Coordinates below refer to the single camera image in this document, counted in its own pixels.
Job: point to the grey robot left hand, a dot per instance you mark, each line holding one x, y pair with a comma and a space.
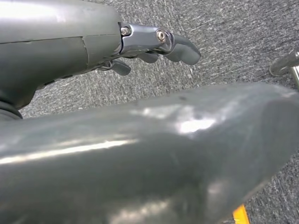
58, 37

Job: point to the steel workbench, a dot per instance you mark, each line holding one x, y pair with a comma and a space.
282, 63

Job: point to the yellow floor tape square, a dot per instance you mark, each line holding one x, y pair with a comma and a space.
240, 216

